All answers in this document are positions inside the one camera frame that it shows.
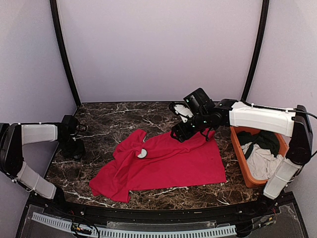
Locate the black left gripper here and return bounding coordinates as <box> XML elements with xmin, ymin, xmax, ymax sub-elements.
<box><xmin>58</xmin><ymin>136</ymin><xmax>85</xmax><ymax>158</ymax></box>

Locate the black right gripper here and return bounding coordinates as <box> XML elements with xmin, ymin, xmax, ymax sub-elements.
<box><xmin>170</xmin><ymin>111</ymin><xmax>210</xmax><ymax>142</ymax></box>

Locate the round brooch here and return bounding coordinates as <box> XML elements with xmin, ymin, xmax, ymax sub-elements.
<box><xmin>137</xmin><ymin>149</ymin><xmax>148</xmax><ymax>159</ymax></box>

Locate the magenta t-shirt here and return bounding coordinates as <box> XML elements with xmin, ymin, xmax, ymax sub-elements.
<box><xmin>89</xmin><ymin>129</ymin><xmax>226</xmax><ymax>203</ymax></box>

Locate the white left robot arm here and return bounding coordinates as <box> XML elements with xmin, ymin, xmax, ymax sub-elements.
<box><xmin>0</xmin><ymin>115</ymin><xmax>87</xmax><ymax>216</ymax></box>

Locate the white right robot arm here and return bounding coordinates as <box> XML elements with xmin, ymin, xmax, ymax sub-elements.
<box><xmin>169</xmin><ymin>88</ymin><xmax>315</xmax><ymax>215</ymax></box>

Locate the dark green garment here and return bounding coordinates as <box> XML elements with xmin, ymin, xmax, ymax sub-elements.
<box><xmin>237</xmin><ymin>130</ymin><xmax>280</xmax><ymax>159</ymax></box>

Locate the white garment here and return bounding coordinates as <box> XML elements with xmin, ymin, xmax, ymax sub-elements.
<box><xmin>241</xmin><ymin>143</ymin><xmax>284</xmax><ymax>180</ymax></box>

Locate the orange plastic basket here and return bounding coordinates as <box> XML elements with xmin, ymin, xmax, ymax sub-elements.
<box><xmin>230</xmin><ymin>127</ymin><xmax>288</xmax><ymax>188</ymax></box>

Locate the black front rail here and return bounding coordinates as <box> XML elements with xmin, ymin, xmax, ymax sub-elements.
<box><xmin>27</xmin><ymin>192</ymin><xmax>295</xmax><ymax>225</ymax></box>

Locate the white slotted cable duct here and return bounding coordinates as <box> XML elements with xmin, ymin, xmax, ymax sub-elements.
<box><xmin>31</xmin><ymin>212</ymin><xmax>237</xmax><ymax>238</ymax></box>

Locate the black right frame post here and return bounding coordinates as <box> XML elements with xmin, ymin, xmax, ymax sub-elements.
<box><xmin>241</xmin><ymin>0</ymin><xmax>270</xmax><ymax>101</ymax></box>

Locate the black frame post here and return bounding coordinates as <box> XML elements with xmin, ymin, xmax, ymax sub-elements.
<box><xmin>49</xmin><ymin>0</ymin><xmax>81</xmax><ymax>108</ymax></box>
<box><xmin>241</xmin><ymin>0</ymin><xmax>270</xmax><ymax>101</ymax></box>

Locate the black left frame post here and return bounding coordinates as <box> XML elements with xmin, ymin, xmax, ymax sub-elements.
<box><xmin>49</xmin><ymin>0</ymin><xmax>81</xmax><ymax>108</ymax></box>

